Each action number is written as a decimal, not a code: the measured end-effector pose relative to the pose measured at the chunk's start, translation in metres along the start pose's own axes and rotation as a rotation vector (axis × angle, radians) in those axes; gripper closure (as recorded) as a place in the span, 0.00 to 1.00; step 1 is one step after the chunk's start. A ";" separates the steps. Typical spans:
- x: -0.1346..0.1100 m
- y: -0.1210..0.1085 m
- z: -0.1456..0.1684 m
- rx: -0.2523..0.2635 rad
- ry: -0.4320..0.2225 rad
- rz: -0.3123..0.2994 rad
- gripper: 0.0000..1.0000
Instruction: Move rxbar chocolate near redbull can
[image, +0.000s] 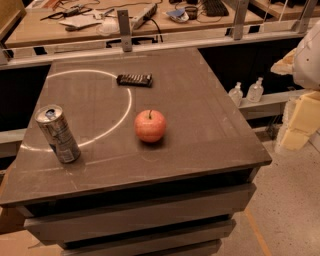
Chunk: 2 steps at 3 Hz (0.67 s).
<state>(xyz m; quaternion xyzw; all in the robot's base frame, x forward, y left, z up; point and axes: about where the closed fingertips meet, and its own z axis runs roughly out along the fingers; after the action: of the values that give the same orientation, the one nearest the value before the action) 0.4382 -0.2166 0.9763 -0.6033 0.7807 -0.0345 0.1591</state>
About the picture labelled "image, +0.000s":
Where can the white paper sheet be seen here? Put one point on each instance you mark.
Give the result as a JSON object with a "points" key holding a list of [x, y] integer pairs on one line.
{"points": [[80, 21]]}

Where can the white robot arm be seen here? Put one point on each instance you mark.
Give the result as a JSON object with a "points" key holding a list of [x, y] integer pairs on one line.
{"points": [[306, 67]]}

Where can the red apple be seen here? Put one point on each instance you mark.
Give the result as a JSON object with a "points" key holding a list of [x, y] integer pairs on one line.
{"points": [[150, 126]]}

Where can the clear sanitizer bottle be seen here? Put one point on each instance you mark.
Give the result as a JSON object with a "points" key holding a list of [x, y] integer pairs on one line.
{"points": [[255, 91], [236, 94]]}

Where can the grey power strip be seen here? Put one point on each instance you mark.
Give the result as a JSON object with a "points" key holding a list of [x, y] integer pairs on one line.
{"points": [[146, 14]]}

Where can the silver redbull can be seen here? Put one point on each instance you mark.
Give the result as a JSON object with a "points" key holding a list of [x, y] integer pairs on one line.
{"points": [[53, 123]]}

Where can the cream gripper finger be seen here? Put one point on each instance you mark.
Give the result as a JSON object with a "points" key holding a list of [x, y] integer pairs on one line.
{"points": [[301, 120], [285, 65]]}

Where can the grey drawer cabinet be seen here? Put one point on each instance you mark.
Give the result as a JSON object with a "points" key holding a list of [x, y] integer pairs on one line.
{"points": [[126, 197]]}

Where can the right clear sanitizer bottle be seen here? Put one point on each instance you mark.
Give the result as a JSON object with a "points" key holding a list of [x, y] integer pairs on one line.
{"points": [[255, 91]]}

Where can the blue white packet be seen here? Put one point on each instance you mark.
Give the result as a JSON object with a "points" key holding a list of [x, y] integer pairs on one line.
{"points": [[178, 15]]}

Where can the metal rail frame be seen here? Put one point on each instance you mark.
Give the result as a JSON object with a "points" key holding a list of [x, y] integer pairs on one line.
{"points": [[255, 20]]}

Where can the wooden background desk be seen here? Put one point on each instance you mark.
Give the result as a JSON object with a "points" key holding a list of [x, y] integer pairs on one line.
{"points": [[32, 31]]}

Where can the left clear sanitizer bottle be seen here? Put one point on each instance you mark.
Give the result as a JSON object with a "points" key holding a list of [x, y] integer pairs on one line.
{"points": [[236, 94]]}

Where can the black keyboard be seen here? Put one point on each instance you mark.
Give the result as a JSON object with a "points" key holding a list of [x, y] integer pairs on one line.
{"points": [[214, 8]]}

